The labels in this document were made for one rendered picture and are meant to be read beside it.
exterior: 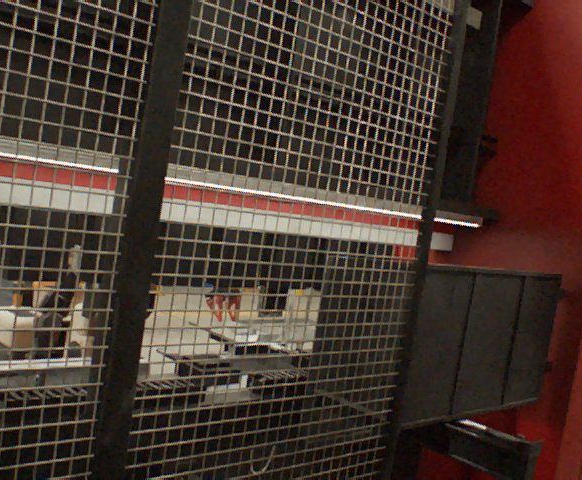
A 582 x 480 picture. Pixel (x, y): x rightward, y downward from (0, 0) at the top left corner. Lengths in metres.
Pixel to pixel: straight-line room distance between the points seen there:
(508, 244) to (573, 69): 0.65
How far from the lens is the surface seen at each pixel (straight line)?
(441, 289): 1.94
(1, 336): 3.07
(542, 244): 2.62
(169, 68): 0.97
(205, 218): 1.94
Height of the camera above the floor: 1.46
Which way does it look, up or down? 3 degrees down
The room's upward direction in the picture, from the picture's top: 9 degrees clockwise
